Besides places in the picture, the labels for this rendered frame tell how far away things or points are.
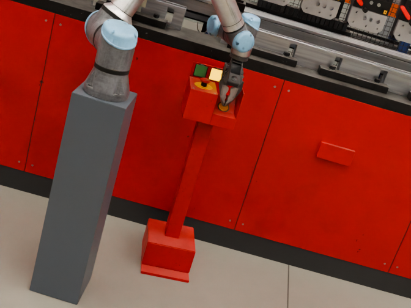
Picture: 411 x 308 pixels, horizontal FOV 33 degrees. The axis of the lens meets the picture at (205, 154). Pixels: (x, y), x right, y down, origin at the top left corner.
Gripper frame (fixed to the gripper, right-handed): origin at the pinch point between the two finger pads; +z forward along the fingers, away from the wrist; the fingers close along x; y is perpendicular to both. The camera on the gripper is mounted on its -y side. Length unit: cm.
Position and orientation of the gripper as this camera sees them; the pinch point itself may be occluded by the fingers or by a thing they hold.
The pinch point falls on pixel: (224, 104)
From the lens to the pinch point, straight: 265.0
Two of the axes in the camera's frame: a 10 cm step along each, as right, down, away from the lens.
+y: -0.4, -4.8, 8.8
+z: -2.7, 8.5, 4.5
